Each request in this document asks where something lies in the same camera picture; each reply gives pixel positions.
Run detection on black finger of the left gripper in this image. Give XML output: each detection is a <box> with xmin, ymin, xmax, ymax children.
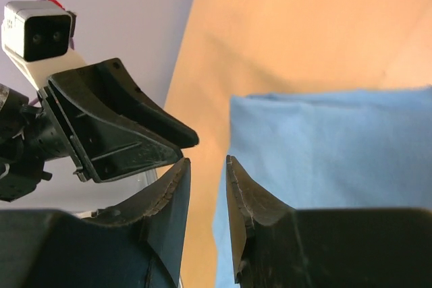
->
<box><xmin>96</xmin><ymin>58</ymin><xmax>199</xmax><ymax>148</ymax></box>

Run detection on light blue long sleeve shirt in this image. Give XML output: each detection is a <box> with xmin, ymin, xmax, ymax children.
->
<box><xmin>213</xmin><ymin>88</ymin><xmax>431</xmax><ymax>287</ymax></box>

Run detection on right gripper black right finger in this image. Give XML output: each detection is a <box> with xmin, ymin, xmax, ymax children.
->
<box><xmin>225</xmin><ymin>156</ymin><xmax>431</xmax><ymax>287</ymax></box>

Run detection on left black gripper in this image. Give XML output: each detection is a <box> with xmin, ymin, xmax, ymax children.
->
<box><xmin>1</xmin><ymin>65</ymin><xmax>182</xmax><ymax>202</ymax></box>

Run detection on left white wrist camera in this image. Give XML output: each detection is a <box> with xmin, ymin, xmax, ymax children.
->
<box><xmin>1</xmin><ymin>0</ymin><xmax>86</xmax><ymax>90</ymax></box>

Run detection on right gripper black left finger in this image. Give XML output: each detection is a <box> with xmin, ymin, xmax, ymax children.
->
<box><xmin>1</xmin><ymin>158</ymin><xmax>191</xmax><ymax>287</ymax></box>

